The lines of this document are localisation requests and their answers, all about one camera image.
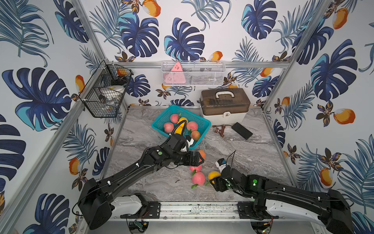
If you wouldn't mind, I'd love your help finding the orange pink peach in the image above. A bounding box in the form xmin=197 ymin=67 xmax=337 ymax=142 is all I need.
xmin=191 ymin=130 xmax=201 ymax=141
xmin=198 ymin=150 xmax=206 ymax=160

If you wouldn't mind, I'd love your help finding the yellow peach front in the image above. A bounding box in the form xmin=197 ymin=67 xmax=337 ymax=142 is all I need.
xmin=208 ymin=171 xmax=221 ymax=185

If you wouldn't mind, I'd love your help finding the teal plastic basket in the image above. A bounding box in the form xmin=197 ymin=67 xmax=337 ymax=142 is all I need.
xmin=151 ymin=104 xmax=211 ymax=150

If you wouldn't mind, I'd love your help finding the yellow red peach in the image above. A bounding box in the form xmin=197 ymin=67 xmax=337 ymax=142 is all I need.
xmin=178 ymin=117 xmax=189 ymax=123

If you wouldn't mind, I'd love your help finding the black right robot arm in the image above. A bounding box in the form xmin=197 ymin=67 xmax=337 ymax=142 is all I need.
xmin=209 ymin=166 xmax=354 ymax=234

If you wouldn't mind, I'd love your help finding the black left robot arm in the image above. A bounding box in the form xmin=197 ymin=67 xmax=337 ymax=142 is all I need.
xmin=77 ymin=134 xmax=205 ymax=230

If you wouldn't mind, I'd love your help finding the small brown tool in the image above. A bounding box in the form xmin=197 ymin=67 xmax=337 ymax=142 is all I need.
xmin=213 ymin=125 xmax=226 ymax=137

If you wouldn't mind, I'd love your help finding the black phone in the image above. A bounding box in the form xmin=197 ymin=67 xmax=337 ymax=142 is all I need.
xmin=231 ymin=122 xmax=253 ymax=140

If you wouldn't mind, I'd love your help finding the brown lidded storage box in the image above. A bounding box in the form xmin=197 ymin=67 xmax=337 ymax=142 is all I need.
xmin=199 ymin=88 xmax=251 ymax=125

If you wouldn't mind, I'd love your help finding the pink triangle card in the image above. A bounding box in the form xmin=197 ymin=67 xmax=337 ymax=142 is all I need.
xmin=164 ymin=62 xmax=186 ymax=85

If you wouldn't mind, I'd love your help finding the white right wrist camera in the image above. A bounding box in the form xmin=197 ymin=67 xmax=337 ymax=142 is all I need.
xmin=215 ymin=158 xmax=227 ymax=173

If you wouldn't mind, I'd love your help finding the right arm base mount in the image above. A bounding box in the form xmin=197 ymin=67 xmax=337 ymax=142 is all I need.
xmin=237 ymin=201 xmax=279 ymax=221

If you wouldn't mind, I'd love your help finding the aluminium front rail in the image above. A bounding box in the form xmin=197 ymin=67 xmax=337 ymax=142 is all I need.
xmin=80 ymin=201 xmax=320 ymax=222

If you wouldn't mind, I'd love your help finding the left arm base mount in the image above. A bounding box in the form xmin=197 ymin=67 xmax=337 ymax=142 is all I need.
xmin=120 ymin=201 xmax=161 ymax=219

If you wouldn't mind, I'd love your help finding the clear wall shelf tray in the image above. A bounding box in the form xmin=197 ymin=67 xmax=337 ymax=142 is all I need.
xmin=161 ymin=61 xmax=226 ymax=86

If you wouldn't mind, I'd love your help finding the black wire wall basket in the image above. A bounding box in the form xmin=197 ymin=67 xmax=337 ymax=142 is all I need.
xmin=79 ymin=60 xmax=133 ymax=118

